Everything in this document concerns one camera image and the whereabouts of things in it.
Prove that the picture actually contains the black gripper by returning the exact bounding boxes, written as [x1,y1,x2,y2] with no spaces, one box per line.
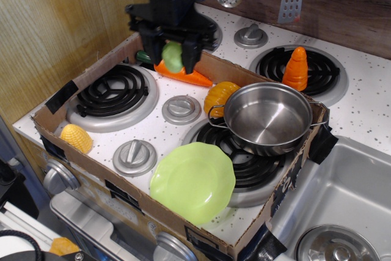
[125,4,217,74]

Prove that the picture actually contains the light green toy broccoli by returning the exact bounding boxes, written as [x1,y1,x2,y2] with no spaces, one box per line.
[162,42,183,73]

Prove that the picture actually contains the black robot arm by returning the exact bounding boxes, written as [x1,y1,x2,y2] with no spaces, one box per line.
[125,0,217,74]

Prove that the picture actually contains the stainless steel pan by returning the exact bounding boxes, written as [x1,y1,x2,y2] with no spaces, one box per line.
[208,82,329,156]

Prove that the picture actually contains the orange toy carrot lying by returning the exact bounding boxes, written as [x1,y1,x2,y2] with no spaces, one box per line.
[136,50,213,87]

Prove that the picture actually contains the silver stove knob centre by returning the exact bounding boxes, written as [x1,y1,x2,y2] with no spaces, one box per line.
[162,95,201,125]

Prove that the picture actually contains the silver stove knob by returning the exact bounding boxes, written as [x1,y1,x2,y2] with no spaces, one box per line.
[112,139,157,177]
[234,24,268,49]
[162,95,201,125]

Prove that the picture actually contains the orange toy pumpkin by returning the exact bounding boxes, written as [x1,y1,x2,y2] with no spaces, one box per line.
[203,81,241,118]

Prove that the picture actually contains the back left black burner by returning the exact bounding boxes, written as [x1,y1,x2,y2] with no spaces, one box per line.
[67,63,159,133]

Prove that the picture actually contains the black burner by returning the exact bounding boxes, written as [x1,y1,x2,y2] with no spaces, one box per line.
[182,119,294,208]
[67,63,159,133]
[249,45,349,107]

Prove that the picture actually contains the silver stove knob back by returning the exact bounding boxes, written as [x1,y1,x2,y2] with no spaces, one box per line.
[234,24,268,49]

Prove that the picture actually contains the silver stove knob front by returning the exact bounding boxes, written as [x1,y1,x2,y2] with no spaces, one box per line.
[112,139,157,177]

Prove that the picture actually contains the hanging silver spatula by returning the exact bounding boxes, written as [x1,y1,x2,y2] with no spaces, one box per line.
[277,0,302,24]

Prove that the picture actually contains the orange toy carrot upright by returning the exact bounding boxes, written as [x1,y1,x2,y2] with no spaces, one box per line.
[282,46,309,91]

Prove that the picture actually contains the yellow toy corn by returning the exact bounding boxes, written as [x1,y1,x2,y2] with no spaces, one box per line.
[60,124,93,153]

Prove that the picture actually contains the light green plastic plate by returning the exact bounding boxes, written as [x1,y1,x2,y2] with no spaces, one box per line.
[150,142,236,226]

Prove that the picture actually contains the front right black burner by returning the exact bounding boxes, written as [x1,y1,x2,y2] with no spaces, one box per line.
[182,119,294,208]

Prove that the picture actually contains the back right black burner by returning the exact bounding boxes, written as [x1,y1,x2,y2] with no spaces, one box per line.
[249,45,349,107]

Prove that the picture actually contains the brown cardboard fence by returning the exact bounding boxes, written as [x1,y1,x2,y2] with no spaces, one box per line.
[33,34,337,260]

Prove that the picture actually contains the silver oven knob left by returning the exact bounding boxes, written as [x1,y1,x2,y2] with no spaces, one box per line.
[43,159,81,195]

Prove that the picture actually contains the silver oven knob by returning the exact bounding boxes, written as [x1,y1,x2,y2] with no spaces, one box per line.
[153,232,198,261]
[43,159,81,195]

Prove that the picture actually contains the silver oven knob right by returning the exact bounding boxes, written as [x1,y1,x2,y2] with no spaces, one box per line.
[153,232,198,261]

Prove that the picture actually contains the silver toy sink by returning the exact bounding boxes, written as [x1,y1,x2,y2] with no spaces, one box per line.
[271,137,390,260]

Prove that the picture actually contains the orange object bottom left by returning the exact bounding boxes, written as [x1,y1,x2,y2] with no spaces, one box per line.
[49,237,80,256]

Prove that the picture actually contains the silver sink drain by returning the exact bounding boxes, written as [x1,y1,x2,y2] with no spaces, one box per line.
[295,225,380,261]

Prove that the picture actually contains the silver oven door handle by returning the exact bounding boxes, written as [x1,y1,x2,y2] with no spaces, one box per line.
[50,192,152,260]

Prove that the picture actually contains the black braided cable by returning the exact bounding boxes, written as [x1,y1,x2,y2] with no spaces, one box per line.
[0,229,42,259]

